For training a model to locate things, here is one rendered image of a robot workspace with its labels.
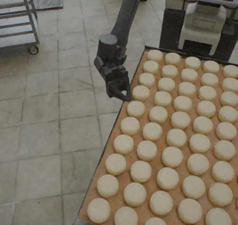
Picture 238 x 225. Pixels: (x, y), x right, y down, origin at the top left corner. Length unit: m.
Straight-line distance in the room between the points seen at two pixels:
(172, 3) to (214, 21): 0.38
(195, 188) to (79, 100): 1.59
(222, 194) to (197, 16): 1.09
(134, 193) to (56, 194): 1.13
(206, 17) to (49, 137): 1.32
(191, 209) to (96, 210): 0.20
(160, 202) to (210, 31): 1.16
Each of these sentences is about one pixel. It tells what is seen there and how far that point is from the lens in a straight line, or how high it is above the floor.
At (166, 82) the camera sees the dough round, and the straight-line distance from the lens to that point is 0.73.
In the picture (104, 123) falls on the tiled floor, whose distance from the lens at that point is 1.88.
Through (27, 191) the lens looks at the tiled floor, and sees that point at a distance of 1.72.
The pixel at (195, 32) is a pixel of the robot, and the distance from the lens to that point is 1.51.
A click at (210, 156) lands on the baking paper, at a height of 0.98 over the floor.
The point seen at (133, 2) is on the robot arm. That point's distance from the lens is 0.85.
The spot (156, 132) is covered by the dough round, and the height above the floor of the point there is 1.00.
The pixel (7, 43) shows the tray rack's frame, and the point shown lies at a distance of 2.60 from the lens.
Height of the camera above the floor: 1.51
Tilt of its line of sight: 51 degrees down
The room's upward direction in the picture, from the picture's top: straight up
